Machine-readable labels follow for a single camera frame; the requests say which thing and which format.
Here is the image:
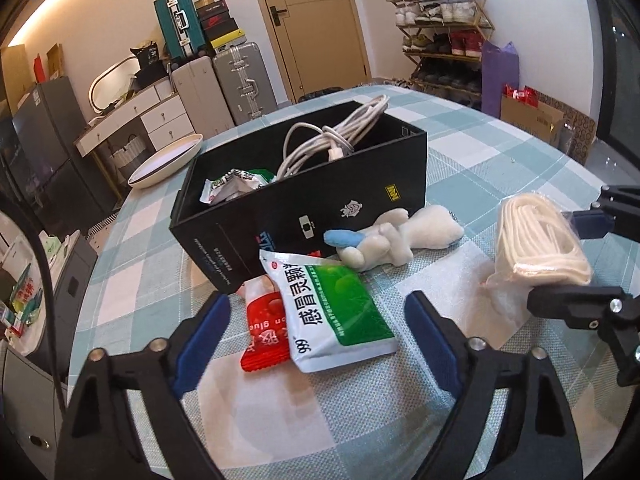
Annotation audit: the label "green white medicine packet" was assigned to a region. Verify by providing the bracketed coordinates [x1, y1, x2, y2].
[200, 167, 277, 206]
[259, 249, 399, 373]

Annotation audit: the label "white oval plate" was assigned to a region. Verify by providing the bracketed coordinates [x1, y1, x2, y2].
[127, 132, 205, 190]

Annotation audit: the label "bagged white rope bundle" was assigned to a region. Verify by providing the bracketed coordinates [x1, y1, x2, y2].
[482, 192, 593, 291]

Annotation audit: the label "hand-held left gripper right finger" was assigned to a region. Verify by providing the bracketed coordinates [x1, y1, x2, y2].
[404, 290, 583, 480]

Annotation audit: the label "red snack packets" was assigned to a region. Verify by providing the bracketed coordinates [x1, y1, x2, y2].
[502, 85, 540, 109]

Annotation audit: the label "gold shoe rack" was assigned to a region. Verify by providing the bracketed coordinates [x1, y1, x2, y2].
[385, 0, 496, 106]

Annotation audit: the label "beige door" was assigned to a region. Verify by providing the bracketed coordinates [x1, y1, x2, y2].
[247, 0, 373, 106]

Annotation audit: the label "beige suitcase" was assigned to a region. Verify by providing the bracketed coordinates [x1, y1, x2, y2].
[171, 55, 236, 136]

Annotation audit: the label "white plush toy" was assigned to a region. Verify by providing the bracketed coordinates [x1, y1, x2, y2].
[324, 205, 466, 273]

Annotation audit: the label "green white tissue pack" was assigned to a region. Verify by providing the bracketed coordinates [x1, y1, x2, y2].
[37, 230, 66, 272]

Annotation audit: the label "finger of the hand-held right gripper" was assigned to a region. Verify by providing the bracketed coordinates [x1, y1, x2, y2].
[526, 282, 640, 332]
[564, 185, 640, 241]

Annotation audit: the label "black cardboard box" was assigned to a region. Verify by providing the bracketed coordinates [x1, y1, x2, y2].
[169, 100, 428, 295]

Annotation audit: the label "grey low cabinet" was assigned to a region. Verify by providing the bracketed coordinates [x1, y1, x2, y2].
[0, 345, 66, 467]

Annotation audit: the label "black framed window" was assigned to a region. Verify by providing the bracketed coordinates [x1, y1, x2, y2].
[585, 0, 640, 181]

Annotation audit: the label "purple bag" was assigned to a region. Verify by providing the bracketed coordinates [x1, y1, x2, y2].
[481, 40, 521, 121]

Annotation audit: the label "flat brown cardboard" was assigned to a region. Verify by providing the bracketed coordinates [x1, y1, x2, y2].
[47, 42, 66, 79]

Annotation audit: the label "red candy packet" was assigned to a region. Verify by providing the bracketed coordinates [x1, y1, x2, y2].
[239, 275, 292, 373]

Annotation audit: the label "black paper bag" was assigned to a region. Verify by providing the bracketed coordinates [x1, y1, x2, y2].
[131, 42, 166, 72]

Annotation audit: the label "white small appliance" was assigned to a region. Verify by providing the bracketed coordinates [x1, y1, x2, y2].
[0, 237, 36, 282]

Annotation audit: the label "woven laundry basket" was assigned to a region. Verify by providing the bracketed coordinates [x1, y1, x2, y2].
[107, 135, 151, 181]

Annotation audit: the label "collection of shoes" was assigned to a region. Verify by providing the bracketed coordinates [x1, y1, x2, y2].
[386, 0, 493, 98]

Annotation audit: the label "black cable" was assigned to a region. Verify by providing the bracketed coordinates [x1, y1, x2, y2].
[0, 195, 69, 411]

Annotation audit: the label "teal suitcase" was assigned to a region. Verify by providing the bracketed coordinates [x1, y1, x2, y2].
[153, 0, 207, 63]

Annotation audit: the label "oval white mirror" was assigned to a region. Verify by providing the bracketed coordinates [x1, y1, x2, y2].
[89, 55, 146, 114]

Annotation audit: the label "white vanity desk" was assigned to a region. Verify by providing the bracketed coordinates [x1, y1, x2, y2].
[75, 80, 199, 161]

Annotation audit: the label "grey refrigerator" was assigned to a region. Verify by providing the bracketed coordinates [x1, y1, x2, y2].
[10, 76, 121, 231]

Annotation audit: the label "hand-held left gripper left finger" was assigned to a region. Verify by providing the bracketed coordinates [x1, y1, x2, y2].
[54, 291, 232, 480]

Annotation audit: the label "grey side table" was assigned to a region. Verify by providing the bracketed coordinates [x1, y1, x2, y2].
[30, 230, 99, 361]

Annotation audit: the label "open brown cardboard box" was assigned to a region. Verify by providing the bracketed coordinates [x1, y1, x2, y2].
[500, 87, 598, 161]

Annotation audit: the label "silver suitcase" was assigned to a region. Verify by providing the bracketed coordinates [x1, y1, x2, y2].
[212, 42, 278, 123]

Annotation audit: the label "pile of small packets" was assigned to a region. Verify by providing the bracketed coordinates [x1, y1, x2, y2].
[0, 275, 47, 342]

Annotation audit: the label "white charging cable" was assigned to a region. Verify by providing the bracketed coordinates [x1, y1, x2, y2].
[276, 94, 391, 178]

